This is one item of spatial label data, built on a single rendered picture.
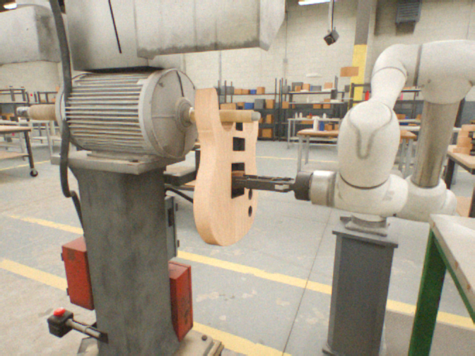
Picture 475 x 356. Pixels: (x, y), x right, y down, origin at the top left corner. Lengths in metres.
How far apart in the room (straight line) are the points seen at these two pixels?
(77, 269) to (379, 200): 1.00
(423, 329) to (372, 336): 0.47
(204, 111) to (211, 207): 0.23
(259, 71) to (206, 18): 11.83
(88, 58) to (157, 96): 0.28
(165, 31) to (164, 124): 0.23
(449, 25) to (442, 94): 11.00
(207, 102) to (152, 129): 0.17
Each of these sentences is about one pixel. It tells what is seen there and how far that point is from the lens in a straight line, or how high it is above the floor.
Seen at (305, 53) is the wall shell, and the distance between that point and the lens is 12.10.
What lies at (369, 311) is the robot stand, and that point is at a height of 0.32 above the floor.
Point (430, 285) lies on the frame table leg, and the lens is 1.21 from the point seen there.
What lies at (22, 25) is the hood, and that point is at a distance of 1.11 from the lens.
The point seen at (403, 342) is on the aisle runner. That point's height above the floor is 0.00.
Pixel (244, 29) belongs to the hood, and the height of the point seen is 1.42.
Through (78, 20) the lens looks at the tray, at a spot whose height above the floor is 1.51.
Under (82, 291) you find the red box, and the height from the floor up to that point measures 0.62.
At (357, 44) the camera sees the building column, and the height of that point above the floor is 2.59.
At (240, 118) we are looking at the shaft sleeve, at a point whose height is 1.25.
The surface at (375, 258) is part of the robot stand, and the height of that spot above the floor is 0.60.
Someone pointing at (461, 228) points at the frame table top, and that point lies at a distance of 1.08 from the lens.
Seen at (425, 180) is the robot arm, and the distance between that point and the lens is 1.38.
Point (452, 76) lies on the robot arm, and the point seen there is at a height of 1.36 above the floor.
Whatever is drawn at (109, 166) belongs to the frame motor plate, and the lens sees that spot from 0.92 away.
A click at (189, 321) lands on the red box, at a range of 1.43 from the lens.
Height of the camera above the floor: 1.28
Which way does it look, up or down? 14 degrees down
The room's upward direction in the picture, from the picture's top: straight up
